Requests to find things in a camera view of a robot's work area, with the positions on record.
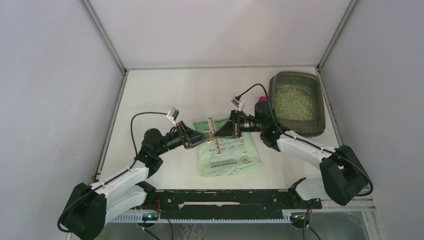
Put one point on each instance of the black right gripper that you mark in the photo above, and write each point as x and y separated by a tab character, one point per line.
231	128

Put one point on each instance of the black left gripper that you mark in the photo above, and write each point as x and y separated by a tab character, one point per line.
191	138

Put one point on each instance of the green cat litter bag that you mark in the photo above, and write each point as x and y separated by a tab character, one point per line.
238	155

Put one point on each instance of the magenta plastic scoop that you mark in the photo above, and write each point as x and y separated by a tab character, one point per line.
263	99

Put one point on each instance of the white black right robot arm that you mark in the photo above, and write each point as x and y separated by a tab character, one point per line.
342	176

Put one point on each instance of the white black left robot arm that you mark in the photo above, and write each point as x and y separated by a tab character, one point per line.
90	207

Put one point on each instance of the green litter in box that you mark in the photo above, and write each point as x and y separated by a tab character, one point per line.
293	102

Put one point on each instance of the dark grey litter box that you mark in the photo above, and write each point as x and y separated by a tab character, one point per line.
310	82

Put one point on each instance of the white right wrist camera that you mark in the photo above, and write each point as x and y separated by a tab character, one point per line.
238	102

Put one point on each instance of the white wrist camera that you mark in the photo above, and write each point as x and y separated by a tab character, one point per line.
172	116
238	102

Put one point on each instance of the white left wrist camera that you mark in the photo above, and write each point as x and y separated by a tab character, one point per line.
172	116

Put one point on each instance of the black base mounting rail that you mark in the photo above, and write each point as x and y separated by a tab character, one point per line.
223	202

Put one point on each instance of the white slotted cable duct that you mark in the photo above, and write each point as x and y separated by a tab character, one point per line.
267	217

